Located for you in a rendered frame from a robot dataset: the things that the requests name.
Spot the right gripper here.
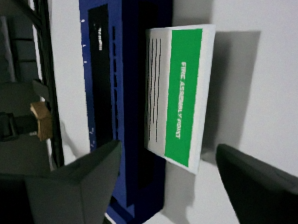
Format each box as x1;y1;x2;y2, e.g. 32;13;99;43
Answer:
0;112;7;119

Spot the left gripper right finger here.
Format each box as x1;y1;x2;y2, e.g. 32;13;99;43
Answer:
215;144;298;224

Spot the white laminating pouch with green label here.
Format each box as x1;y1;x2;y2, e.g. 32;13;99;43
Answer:
144;24;216;175

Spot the blue laminator body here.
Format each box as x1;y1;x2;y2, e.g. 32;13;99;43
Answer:
79;0;173;224

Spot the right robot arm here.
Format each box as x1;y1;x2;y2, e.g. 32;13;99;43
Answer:
0;110;39;142

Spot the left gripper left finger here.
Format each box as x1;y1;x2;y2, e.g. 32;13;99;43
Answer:
0;139;122;224

